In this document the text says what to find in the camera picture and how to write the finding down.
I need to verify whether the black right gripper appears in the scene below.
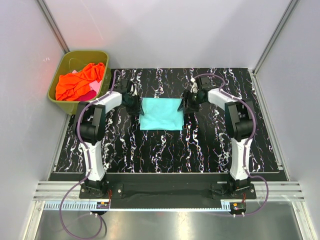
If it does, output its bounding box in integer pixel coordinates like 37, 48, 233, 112
177, 89, 205, 114

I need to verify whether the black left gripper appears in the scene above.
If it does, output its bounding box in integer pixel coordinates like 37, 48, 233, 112
123, 94, 144, 117

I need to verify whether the turquoise t-shirt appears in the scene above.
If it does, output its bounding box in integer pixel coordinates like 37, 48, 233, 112
139, 97, 184, 131

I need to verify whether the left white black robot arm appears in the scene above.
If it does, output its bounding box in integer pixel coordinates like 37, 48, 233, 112
73, 80, 144, 198

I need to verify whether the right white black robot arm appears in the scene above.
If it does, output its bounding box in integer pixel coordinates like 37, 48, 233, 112
177, 73, 257, 199

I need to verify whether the light pink t-shirt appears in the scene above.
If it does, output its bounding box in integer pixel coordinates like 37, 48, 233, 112
71, 70, 102, 93

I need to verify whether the magenta t-shirt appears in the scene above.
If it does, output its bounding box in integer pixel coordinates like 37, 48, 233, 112
75, 90, 97, 102

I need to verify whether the black marble pattern mat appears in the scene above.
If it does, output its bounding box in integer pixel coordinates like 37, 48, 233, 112
53, 67, 285, 174

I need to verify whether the orange t-shirt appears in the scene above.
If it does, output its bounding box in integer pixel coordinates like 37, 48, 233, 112
55, 62, 106, 101

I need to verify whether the olive green plastic bin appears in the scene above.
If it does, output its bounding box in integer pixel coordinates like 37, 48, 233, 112
47, 50, 111, 115

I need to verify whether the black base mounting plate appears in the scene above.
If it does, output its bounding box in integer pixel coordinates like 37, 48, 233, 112
79, 173, 257, 206

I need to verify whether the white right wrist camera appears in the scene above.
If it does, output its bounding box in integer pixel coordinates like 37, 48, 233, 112
190, 77, 199, 94

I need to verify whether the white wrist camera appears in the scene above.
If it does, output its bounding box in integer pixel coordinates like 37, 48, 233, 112
190, 77, 199, 94
130, 83, 139, 96

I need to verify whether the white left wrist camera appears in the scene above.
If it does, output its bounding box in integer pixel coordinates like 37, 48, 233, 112
130, 83, 139, 96

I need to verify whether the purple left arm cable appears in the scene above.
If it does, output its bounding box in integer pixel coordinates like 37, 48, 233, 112
58, 69, 123, 239

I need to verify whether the slotted aluminium rail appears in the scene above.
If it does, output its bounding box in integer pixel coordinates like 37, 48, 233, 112
44, 200, 231, 212

